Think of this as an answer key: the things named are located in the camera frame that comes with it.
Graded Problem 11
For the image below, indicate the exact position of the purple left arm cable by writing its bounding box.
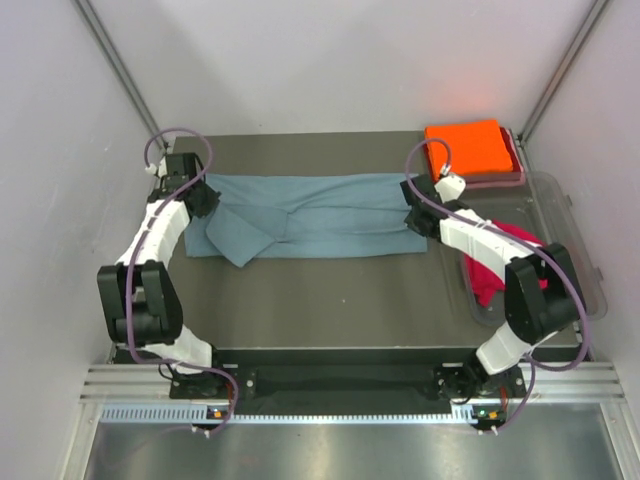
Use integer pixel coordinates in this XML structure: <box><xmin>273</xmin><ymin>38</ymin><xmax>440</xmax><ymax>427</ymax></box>
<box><xmin>124</xmin><ymin>127</ymin><xmax>239</xmax><ymax>441</ymax></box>

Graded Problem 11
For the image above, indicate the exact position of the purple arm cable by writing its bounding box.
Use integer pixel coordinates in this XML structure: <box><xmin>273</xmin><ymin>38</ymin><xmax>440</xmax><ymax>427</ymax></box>
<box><xmin>124</xmin><ymin>127</ymin><xmax>239</xmax><ymax>441</ymax></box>
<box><xmin>403</xmin><ymin>138</ymin><xmax>596</xmax><ymax>436</ymax></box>

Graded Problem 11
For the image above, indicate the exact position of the slotted grey cable duct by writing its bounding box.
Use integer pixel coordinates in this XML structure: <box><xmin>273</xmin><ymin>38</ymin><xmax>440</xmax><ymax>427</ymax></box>
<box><xmin>100</xmin><ymin>403</ymin><xmax>503</xmax><ymax>426</ymax></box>

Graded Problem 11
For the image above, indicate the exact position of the folded pink t-shirt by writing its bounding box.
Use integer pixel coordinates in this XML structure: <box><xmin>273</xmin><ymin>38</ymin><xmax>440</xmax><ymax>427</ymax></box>
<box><xmin>464</xmin><ymin>143</ymin><xmax>525</xmax><ymax>189</ymax></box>

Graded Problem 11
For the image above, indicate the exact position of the clear plastic bin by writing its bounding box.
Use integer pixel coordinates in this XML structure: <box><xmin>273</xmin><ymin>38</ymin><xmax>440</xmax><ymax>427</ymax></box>
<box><xmin>459</xmin><ymin>170</ymin><xmax>609</xmax><ymax>329</ymax></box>

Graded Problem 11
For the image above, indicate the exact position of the crumpled red t-shirt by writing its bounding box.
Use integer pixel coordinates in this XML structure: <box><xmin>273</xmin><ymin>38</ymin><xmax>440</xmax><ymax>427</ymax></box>
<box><xmin>465</xmin><ymin>220</ymin><xmax>544</xmax><ymax>308</ymax></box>

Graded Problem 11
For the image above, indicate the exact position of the left vertical frame post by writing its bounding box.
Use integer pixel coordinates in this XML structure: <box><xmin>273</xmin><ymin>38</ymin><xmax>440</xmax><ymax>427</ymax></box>
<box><xmin>71</xmin><ymin>0</ymin><xmax>161</xmax><ymax>136</ymax></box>

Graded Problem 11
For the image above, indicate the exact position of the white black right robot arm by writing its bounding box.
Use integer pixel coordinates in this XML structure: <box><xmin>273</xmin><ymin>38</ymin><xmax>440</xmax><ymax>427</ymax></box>
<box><xmin>400</xmin><ymin>175</ymin><xmax>588</xmax><ymax>396</ymax></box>

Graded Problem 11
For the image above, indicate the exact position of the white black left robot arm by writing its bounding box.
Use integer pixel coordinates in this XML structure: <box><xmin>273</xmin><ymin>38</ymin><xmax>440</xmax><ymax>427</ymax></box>
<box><xmin>97</xmin><ymin>153</ymin><xmax>227</xmax><ymax>397</ymax></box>

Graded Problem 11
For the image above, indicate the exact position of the right vertical frame post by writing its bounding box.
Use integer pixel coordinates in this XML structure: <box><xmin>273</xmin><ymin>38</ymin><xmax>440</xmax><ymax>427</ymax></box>
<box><xmin>517</xmin><ymin>0</ymin><xmax>613</xmax><ymax>147</ymax></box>

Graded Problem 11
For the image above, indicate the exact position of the vertical frame post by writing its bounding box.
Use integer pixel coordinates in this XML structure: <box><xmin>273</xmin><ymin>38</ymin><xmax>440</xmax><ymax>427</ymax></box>
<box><xmin>517</xmin><ymin>0</ymin><xmax>613</xmax><ymax>147</ymax></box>
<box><xmin>71</xmin><ymin>0</ymin><xmax>161</xmax><ymax>136</ymax></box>

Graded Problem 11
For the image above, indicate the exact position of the grey aluminium frame rail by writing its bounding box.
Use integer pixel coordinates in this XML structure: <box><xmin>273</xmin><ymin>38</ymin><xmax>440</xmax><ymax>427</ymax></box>
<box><xmin>79</xmin><ymin>362</ymin><xmax>626</xmax><ymax>404</ymax></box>

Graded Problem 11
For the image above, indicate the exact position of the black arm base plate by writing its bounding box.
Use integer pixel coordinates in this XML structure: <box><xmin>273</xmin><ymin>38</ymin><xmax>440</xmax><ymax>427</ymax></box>
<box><xmin>168</xmin><ymin>347</ymin><xmax>529</xmax><ymax>401</ymax></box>

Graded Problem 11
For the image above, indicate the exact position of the folded orange t-shirt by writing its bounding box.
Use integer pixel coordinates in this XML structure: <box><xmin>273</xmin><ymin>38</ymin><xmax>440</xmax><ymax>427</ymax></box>
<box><xmin>424</xmin><ymin>119</ymin><xmax>513</xmax><ymax>176</ymax></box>

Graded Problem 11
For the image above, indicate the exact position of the light blue t-shirt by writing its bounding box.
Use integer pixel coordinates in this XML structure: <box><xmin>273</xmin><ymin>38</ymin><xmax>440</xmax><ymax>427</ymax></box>
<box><xmin>184</xmin><ymin>173</ymin><xmax>427</xmax><ymax>268</ymax></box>

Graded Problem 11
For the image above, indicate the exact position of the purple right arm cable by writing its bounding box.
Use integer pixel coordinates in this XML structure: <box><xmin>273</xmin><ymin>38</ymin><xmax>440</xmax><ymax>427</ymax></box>
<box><xmin>403</xmin><ymin>138</ymin><xmax>596</xmax><ymax>436</ymax></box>

